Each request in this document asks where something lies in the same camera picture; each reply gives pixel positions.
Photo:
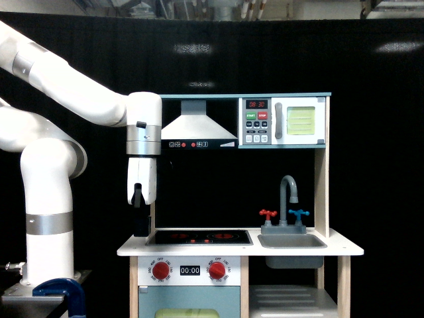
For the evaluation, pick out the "red tap handle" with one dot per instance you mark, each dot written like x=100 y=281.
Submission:
x=268 y=215

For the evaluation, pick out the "grey sink basin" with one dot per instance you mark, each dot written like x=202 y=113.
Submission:
x=292 y=242

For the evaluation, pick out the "blue lower oven door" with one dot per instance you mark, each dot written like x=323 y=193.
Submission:
x=223 y=300

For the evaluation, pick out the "black stovetop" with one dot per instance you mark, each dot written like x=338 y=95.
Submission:
x=197 y=237

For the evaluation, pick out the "black oven timer display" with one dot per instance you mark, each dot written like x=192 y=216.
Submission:
x=190 y=270

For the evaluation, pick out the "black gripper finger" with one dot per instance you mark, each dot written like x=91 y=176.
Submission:
x=141 y=221
x=137 y=197

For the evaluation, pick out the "wooden toy kitchen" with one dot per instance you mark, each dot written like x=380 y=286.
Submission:
x=225 y=189

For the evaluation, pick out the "left red oven knob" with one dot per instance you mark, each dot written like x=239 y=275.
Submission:
x=161 y=270

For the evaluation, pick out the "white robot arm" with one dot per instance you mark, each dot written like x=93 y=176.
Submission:
x=50 y=158

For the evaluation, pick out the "red oven knob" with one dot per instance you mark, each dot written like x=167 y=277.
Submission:
x=217 y=270
x=161 y=270

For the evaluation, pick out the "white microwave door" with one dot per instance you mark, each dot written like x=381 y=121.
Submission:
x=298 y=120

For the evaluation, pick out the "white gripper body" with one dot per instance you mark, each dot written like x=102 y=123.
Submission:
x=142 y=171

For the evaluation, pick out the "right red oven knob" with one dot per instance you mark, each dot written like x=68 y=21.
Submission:
x=217 y=270

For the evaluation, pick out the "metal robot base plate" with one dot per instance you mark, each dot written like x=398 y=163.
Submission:
x=22 y=291

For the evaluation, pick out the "microwave control panel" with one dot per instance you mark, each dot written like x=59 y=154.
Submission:
x=255 y=127

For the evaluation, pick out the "blue tap handle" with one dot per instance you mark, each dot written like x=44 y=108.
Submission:
x=298 y=215

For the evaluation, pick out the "grey faucet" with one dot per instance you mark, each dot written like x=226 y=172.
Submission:
x=288 y=193

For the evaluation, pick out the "blue c-clamp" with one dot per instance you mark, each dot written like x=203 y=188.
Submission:
x=67 y=287

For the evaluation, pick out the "grey range hood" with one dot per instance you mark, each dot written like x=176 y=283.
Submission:
x=195 y=130

